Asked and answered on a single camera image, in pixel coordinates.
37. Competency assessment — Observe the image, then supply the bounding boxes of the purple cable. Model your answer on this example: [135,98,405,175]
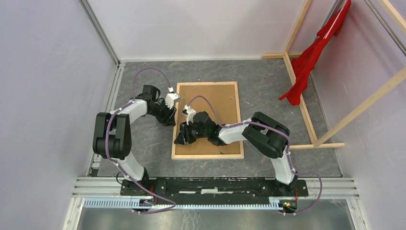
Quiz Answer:
[104,67,177,215]
[184,95,323,217]

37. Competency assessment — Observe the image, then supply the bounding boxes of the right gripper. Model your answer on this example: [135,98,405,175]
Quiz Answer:
[174,120,209,146]

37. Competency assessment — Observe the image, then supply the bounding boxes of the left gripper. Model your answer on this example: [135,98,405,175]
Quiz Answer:
[148,100,177,127]

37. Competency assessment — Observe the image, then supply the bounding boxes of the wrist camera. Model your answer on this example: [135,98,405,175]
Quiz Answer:
[182,105,196,125]
[165,92,181,109]

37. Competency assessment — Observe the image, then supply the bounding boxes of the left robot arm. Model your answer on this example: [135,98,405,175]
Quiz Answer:
[92,85,180,195]

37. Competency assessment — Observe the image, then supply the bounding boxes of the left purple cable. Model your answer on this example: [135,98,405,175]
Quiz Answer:
[104,67,177,215]

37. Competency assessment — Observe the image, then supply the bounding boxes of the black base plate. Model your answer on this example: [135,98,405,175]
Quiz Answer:
[120,177,309,206]

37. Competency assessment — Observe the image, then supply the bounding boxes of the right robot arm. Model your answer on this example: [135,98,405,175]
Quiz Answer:
[174,109,297,196]

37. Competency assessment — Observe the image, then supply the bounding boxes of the wooden beam rack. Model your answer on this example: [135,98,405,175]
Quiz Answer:
[262,0,406,150]

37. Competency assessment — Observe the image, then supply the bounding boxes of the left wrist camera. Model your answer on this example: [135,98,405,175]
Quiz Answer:
[165,92,181,109]

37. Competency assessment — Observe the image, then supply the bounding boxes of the white wooden picture frame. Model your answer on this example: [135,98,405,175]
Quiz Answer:
[171,81,245,161]

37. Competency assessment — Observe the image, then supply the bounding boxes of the red cloth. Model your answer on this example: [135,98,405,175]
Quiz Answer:
[279,0,352,106]

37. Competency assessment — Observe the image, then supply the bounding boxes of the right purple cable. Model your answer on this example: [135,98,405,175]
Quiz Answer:
[184,95,323,217]

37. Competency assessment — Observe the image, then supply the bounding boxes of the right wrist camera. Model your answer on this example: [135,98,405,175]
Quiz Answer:
[182,105,196,125]

